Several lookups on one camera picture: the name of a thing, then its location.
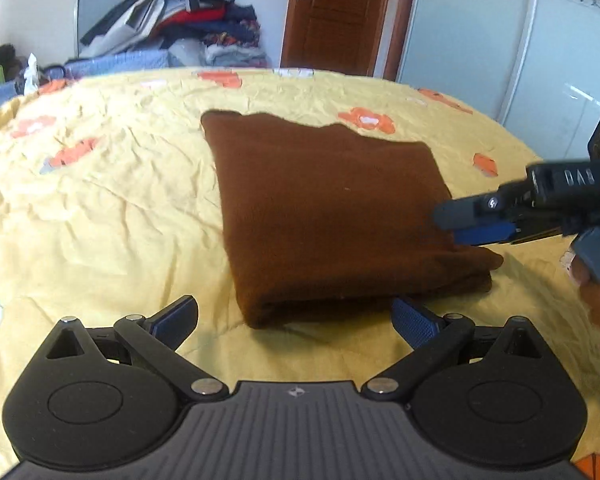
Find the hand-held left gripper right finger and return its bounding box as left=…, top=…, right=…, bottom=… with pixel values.
left=360, top=296, right=543, bottom=402

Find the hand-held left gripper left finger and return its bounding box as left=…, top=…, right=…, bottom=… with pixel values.
left=47, top=295, right=231, bottom=402

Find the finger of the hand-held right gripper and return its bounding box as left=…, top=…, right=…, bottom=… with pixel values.
left=432, top=192, right=506, bottom=228
left=452, top=222, right=518, bottom=247

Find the brown knit garment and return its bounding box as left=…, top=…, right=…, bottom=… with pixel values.
left=200, top=110, right=505, bottom=330

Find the pile of clothes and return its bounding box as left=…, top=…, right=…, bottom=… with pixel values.
left=80, top=0, right=271, bottom=68

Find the yellow floral blanket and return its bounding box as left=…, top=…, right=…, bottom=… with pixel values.
left=0, top=67, right=600, bottom=480

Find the frosted sliding wardrobe door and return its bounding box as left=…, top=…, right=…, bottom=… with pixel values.
left=395, top=0, right=600, bottom=161

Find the brown wooden door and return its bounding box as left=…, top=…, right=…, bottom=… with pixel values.
left=280, top=0, right=398, bottom=78

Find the blue quilted mat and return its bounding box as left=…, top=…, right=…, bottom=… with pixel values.
left=0, top=50, right=173, bottom=111

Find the white tissue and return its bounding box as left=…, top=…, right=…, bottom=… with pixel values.
left=22, top=52, right=43, bottom=96

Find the dark fuzzy object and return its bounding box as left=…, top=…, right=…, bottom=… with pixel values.
left=0, top=44, right=18, bottom=81

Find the grey leaning panel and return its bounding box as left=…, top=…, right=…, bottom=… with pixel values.
left=75, top=0, right=141, bottom=58

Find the wooden wardrobe frame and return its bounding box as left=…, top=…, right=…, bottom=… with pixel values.
left=382, top=0, right=421, bottom=82

